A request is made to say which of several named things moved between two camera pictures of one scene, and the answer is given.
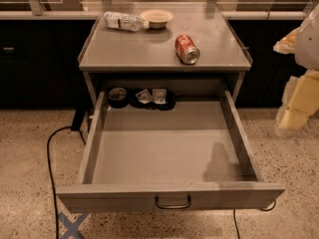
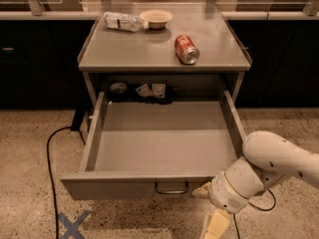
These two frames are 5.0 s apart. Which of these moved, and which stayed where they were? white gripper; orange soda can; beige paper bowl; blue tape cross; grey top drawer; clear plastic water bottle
Moved: grey top drawer; white gripper
Stayed: blue tape cross; beige paper bowl; orange soda can; clear plastic water bottle
